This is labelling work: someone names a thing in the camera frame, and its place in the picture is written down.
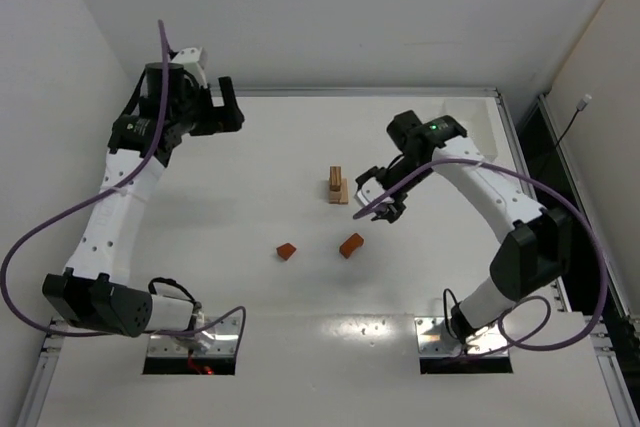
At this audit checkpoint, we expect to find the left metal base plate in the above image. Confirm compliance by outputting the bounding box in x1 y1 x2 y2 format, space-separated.
146 313 242 359

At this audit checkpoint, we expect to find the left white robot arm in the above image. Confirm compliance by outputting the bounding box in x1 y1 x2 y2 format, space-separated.
42 63 244 337

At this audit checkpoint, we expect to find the red-brown arch block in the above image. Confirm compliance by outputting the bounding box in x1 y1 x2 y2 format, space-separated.
339 233 364 259

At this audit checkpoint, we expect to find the red-brown wedge block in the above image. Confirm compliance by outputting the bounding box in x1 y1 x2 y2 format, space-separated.
276 243 297 261

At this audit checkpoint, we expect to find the striped wood block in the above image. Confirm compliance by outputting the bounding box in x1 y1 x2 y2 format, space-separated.
329 166 342 192

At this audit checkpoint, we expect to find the white open box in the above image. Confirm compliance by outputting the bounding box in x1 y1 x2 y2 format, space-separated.
440 98 498 161

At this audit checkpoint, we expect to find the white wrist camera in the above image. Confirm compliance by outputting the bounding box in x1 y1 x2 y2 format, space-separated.
355 178 385 208
171 47 208 87

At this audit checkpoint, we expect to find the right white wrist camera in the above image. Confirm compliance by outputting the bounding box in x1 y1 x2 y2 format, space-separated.
355 178 385 208

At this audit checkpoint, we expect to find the black cable with white plug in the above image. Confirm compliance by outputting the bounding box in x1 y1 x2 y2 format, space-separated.
552 93 593 146

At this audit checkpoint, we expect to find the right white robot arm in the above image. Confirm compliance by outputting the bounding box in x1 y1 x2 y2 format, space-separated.
356 110 572 342

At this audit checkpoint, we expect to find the metal base plate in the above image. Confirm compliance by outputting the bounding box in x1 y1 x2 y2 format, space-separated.
414 316 509 359
146 313 242 359

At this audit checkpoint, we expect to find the long light wood plank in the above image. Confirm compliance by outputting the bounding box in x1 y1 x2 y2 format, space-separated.
329 190 342 204

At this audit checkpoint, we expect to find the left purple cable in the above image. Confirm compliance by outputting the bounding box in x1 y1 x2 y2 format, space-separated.
0 19 247 338

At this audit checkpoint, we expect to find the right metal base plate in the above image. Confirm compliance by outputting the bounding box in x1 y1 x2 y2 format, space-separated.
414 316 509 359

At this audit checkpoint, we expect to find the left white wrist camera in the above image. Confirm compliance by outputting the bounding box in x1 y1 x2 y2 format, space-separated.
171 47 208 87

